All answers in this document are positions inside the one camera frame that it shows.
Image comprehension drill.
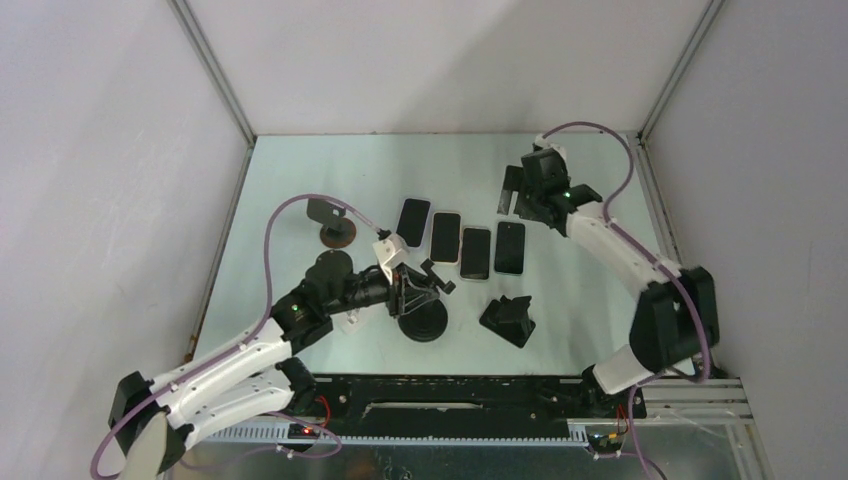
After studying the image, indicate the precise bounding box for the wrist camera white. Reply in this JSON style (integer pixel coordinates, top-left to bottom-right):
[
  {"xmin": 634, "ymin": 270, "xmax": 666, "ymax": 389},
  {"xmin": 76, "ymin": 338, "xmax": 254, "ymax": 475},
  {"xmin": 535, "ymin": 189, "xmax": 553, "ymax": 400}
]
[
  {"xmin": 372, "ymin": 233, "xmax": 409, "ymax": 281},
  {"xmin": 532, "ymin": 134, "xmax": 567, "ymax": 161}
]

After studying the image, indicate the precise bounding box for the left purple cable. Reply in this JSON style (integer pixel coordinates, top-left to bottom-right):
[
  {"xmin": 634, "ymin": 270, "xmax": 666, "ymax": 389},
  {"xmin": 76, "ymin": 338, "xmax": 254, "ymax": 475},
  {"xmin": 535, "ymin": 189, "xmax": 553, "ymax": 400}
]
[{"xmin": 89, "ymin": 193, "xmax": 392, "ymax": 480}]

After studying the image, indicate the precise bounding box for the left circuit board with LEDs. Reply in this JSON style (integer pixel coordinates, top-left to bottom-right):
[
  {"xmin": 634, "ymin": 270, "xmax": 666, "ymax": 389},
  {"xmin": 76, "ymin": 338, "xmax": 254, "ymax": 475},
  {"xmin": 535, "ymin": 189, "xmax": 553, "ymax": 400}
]
[{"xmin": 286, "ymin": 423, "xmax": 325, "ymax": 441}]

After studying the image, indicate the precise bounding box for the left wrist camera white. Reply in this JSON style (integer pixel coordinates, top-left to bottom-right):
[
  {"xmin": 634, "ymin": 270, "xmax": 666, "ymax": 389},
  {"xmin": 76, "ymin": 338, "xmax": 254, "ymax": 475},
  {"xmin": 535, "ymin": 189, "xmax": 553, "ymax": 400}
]
[{"xmin": 372, "ymin": 233, "xmax": 409, "ymax": 281}]

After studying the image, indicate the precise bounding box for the phone with cream case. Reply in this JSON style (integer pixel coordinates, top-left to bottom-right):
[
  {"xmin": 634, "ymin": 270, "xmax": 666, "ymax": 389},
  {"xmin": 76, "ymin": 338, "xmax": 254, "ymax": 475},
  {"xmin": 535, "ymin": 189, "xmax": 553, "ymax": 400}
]
[{"xmin": 429, "ymin": 211, "xmax": 461, "ymax": 264}]

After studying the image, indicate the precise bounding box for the white folding phone stand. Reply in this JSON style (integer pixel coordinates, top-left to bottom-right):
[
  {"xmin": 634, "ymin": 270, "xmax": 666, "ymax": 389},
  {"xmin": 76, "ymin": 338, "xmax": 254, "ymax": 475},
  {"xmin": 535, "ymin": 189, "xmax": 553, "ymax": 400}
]
[{"xmin": 342, "ymin": 310, "xmax": 364, "ymax": 332}]

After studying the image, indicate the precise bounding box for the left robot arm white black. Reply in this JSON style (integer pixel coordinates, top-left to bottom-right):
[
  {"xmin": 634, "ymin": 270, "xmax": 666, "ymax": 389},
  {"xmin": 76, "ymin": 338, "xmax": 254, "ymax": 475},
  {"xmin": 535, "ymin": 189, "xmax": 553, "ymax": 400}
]
[{"xmin": 103, "ymin": 250, "xmax": 455, "ymax": 474}]

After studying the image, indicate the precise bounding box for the phone with white case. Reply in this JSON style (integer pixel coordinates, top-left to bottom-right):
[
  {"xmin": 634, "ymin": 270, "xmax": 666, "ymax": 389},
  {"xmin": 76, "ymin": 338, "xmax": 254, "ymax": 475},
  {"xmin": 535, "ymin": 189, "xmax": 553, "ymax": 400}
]
[{"xmin": 459, "ymin": 227, "xmax": 491, "ymax": 281}]

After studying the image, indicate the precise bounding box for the grey stand wooden round base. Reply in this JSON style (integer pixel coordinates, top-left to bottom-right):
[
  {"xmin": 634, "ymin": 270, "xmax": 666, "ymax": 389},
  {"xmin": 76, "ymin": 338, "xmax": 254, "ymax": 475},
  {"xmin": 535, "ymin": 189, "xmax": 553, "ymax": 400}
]
[{"xmin": 306, "ymin": 198, "xmax": 357, "ymax": 249}]

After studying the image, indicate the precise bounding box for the black phone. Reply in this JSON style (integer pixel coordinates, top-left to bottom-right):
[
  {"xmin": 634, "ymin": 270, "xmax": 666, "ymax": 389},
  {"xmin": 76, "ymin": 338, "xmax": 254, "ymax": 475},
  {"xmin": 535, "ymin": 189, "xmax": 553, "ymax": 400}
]
[{"xmin": 494, "ymin": 222, "xmax": 526, "ymax": 275}]

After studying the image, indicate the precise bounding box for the black round base phone stand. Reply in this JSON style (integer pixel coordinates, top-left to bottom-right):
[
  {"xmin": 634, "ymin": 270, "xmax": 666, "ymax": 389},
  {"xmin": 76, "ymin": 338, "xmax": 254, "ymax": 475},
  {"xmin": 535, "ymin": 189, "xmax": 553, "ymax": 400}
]
[{"xmin": 397, "ymin": 259, "xmax": 456, "ymax": 343}]

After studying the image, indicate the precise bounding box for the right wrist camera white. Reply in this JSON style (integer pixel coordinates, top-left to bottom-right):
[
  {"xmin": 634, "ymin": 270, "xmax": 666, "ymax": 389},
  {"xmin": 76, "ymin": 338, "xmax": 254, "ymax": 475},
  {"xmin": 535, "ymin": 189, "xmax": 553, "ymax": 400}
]
[{"xmin": 532, "ymin": 134, "xmax": 567, "ymax": 161}]

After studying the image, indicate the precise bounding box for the purple cable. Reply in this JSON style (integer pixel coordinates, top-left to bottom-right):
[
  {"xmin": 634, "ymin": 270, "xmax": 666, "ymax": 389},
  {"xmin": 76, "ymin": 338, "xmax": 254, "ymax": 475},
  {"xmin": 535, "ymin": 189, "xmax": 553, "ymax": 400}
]
[
  {"xmin": 89, "ymin": 193, "xmax": 392, "ymax": 480},
  {"xmin": 539, "ymin": 121, "xmax": 713, "ymax": 480}
]

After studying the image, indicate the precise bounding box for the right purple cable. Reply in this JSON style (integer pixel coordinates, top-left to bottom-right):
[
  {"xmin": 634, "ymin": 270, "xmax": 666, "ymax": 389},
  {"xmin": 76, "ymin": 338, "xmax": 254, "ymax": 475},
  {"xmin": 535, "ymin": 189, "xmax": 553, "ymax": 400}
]
[{"xmin": 539, "ymin": 121, "xmax": 713, "ymax": 480}]

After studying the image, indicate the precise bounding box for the black folding phone stand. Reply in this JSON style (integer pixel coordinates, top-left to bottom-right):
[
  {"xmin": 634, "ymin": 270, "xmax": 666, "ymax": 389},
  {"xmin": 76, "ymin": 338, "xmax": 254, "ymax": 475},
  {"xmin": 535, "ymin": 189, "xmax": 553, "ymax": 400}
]
[{"xmin": 479, "ymin": 296, "xmax": 536, "ymax": 349}]

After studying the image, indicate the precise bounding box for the grey slotted cable duct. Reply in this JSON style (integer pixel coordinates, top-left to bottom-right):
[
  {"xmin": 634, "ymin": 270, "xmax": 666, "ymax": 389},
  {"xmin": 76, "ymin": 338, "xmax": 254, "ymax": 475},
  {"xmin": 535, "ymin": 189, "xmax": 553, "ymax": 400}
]
[{"xmin": 204, "ymin": 421, "xmax": 588, "ymax": 447}]

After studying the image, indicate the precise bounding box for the right circuit board with LEDs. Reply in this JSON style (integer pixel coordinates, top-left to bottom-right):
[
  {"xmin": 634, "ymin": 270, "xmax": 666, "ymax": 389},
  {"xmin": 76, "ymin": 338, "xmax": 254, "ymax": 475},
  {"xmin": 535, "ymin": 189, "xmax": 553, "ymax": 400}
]
[{"xmin": 586, "ymin": 432, "xmax": 628, "ymax": 455}]

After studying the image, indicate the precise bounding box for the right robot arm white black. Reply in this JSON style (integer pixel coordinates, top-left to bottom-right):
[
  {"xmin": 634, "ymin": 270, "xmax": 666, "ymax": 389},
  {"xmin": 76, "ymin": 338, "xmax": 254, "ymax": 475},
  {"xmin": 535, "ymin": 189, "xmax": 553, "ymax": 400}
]
[{"xmin": 498, "ymin": 147, "xmax": 720, "ymax": 418}]

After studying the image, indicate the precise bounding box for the circuit board with leds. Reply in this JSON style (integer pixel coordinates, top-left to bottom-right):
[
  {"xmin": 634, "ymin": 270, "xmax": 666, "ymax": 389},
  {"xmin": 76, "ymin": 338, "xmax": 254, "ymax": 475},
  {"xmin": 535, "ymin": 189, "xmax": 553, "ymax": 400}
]
[
  {"xmin": 286, "ymin": 423, "xmax": 325, "ymax": 441},
  {"xmin": 586, "ymin": 432, "xmax": 628, "ymax": 455}
]

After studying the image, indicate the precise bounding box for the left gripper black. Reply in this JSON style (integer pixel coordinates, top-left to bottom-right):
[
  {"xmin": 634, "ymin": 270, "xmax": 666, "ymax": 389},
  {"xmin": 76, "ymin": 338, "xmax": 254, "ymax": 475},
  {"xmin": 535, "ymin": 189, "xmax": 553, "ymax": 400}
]
[{"xmin": 325, "ymin": 262, "xmax": 439, "ymax": 319}]

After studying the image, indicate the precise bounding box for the phone with lilac case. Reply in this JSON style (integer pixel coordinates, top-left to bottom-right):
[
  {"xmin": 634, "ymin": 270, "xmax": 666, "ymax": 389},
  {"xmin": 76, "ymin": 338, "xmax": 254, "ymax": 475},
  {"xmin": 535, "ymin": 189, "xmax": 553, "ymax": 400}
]
[{"xmin": 395, "ymin": 198, "xmax": 431, "ymax": 248}]

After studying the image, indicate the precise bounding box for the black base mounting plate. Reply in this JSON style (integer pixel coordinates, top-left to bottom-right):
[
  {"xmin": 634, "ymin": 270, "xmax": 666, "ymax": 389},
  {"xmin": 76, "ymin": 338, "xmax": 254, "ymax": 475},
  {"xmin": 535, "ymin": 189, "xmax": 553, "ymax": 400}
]
[{"xmin": 285, "ymin": 374, "xmax": 646, "ymax": 441}]

